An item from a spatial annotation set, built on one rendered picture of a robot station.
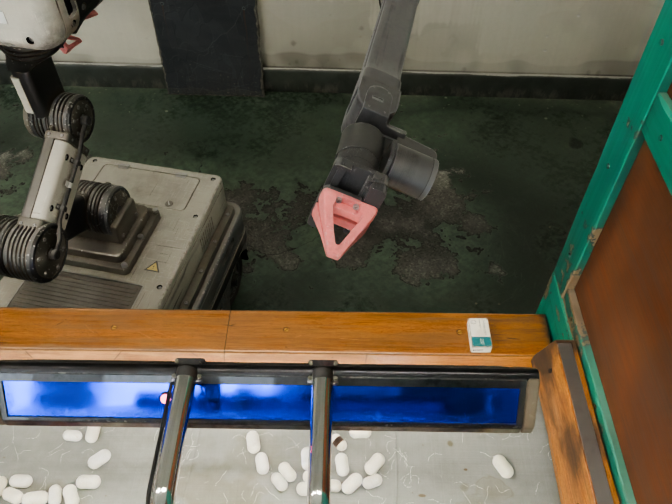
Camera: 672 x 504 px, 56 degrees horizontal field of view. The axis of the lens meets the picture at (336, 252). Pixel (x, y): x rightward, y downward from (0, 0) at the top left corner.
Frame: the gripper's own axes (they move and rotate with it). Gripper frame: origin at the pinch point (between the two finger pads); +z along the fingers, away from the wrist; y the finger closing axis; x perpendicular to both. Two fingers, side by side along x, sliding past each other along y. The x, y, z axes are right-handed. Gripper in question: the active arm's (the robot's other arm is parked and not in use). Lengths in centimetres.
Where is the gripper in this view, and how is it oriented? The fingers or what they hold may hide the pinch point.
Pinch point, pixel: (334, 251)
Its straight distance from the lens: 69.5
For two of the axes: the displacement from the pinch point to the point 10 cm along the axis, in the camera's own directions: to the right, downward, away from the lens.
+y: -3.3, 5.7, 7.5
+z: -1.9, 7.4, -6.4
